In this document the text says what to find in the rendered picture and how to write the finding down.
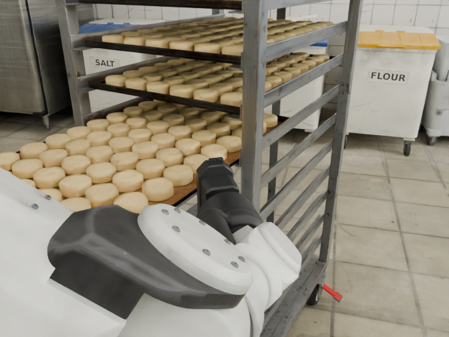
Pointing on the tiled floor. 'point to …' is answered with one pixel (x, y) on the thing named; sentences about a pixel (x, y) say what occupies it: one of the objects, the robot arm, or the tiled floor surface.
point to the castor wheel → (314, 296)
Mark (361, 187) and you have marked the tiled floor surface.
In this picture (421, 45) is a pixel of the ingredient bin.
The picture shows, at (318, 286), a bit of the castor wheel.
